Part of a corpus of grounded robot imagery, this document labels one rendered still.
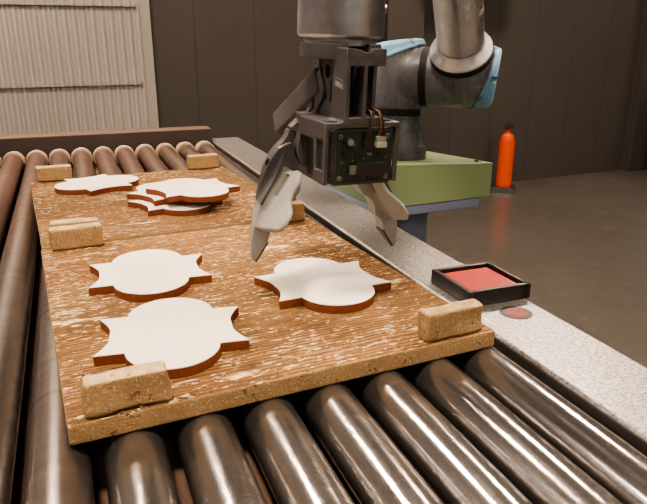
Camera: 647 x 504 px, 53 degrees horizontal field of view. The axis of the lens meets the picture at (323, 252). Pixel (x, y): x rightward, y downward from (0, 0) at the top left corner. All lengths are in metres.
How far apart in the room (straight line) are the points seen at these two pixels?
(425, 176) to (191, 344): 0.81
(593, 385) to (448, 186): 0.79
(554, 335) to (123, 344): 0.38
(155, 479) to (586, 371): 0.35
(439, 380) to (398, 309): 0.10
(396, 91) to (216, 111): 3.22
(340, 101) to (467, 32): 0.67
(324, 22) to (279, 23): 4.02
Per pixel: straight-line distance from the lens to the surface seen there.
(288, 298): 0.61
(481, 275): 0.73
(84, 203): 1.06
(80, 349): 0.57
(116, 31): 4.26
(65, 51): 4.24
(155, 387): 0.47
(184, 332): 0.55
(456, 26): 1.19
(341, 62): 0.55
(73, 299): 0.67
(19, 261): 0.87
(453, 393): 0.52
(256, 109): 4.54
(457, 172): 1.30
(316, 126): 0.55
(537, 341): 0.62
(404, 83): 1.30
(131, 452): 0.46
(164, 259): 0.73
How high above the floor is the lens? 1.18
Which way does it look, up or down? 18 degrees down
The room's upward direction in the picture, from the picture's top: straight up
